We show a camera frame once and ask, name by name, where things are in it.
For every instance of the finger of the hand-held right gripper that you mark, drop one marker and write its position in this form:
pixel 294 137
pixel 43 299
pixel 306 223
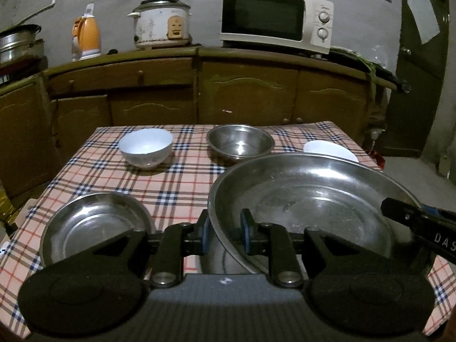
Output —
pixel 399 212

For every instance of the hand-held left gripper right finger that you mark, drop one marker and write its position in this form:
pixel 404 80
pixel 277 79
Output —
pixel 245 233

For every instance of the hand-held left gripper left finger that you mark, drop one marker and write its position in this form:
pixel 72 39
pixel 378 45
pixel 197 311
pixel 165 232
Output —
pixel 205 233

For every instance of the large steel basin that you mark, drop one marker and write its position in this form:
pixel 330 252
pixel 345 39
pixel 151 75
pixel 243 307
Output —
pixel 320 192

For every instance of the steel bowl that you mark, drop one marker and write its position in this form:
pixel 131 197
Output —
pixel 238 144

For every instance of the wide white bowl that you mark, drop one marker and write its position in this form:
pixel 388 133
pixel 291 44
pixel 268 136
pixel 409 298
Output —
pixel 329 149

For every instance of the round white ceramic bowl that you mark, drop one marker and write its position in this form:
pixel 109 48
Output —
pixel 144 142

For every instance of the small steel plate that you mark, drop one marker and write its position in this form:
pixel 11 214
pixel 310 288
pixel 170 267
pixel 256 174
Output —
pixel 92 221

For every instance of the plaid tablecloth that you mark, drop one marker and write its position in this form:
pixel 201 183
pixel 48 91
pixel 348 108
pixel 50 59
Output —
pixel 178 185

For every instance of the red plastic bag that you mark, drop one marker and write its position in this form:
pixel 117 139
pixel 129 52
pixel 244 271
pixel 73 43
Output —
pixel 378 158

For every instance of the dark green door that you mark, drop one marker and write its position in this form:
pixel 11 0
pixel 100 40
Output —
pixel 420 78

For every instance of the wooden sideboard cabinet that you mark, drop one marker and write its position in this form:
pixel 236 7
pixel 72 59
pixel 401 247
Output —
pixel 249 92

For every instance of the metal door latch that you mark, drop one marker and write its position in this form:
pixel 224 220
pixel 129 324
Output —
pixel 407 51

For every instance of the green vegetables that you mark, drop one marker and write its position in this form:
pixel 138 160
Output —
pixel 356 57

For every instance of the white paper sheet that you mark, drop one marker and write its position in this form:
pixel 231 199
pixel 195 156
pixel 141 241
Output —
pixel 424 17

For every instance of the white rice cooker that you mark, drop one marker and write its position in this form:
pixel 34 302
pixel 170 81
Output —
pixel 156 25

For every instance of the white microwave oven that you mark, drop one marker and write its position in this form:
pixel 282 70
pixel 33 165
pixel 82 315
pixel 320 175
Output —
pixel 267 14

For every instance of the orange electric kettle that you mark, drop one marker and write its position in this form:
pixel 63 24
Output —
pixel 87 35

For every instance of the steel pot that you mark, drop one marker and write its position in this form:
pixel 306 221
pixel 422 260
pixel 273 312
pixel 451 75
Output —
pixel 17 39

